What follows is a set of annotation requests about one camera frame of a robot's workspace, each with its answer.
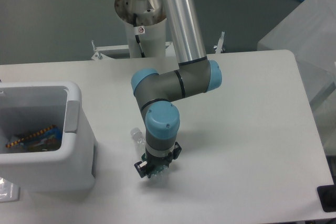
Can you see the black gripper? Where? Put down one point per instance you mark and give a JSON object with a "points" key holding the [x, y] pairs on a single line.
{"points": [[151, 163]]}

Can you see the crushed clear plastic bottle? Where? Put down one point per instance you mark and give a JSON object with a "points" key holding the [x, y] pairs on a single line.
{"points": [[140, 147]]}

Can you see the blue snack wrapper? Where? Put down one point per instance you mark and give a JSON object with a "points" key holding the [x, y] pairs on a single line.
{"points": [[44, 140]]}

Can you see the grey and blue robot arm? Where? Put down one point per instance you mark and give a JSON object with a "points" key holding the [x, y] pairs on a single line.
{"points": [[155, 92]]}

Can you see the white trash can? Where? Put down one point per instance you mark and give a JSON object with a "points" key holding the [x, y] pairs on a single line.
{"points": [[32, 106]]}

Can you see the clear plastic bag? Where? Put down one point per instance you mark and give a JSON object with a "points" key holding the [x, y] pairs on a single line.
{"points": [[9, 192]]}

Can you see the black device at table edge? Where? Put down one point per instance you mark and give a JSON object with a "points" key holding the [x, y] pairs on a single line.
{"points": [[327, 197]]}

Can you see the white translucent side table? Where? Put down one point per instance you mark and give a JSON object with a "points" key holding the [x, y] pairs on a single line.
{"points": [[309, 33]]}

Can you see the white metal mounting frame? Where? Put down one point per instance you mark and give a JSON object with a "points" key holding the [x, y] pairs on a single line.
{"points": [[123, 52]]}

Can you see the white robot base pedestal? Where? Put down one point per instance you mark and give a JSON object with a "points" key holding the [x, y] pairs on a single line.
{"points": [[145, 26]]}

